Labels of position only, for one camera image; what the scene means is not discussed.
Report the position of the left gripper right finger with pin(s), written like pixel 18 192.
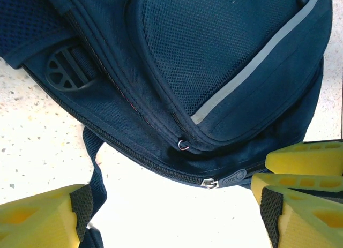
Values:
pixel 308 224

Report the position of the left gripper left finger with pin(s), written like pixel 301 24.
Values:
pixel 40 224

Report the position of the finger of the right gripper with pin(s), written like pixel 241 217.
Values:
pixel 281 182
pixel 289 157

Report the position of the navy blue backpack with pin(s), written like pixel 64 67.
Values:
pixel 187 71

